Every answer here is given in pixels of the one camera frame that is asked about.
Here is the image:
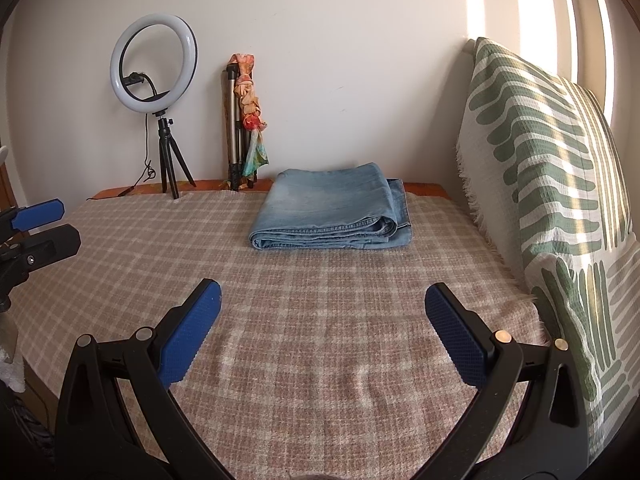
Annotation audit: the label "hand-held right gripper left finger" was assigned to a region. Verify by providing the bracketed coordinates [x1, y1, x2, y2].
[54, 277, 236, 480]

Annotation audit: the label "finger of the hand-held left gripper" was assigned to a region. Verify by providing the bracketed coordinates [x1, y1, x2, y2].
[0, 199, 66, 233]
[0, 224, 82, 293]

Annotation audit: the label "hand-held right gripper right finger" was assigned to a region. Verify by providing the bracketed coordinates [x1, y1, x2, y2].
[420, 282, 593, 480]

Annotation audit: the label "light blue denim pants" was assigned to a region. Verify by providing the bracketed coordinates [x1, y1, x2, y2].
[248, 162, 413, 251]

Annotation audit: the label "pink checked blanket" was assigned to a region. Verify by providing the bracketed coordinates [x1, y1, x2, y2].
[17, 185, 551, 480]

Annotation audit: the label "black mini tripod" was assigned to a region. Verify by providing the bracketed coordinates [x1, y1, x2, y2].
[155, 110, 197, 200]

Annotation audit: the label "green white patterned pillows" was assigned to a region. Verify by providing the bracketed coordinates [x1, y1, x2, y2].
[455, 36, 640, 461]

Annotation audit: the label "folded silver tripod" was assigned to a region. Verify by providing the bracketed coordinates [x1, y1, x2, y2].
[222, 62, 258, 192]

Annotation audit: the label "colourful floral scarf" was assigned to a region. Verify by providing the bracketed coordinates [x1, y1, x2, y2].
[229, 53, 270, 181]

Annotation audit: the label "white ring light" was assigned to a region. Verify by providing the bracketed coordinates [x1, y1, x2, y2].
[110, 14, 199, 111]

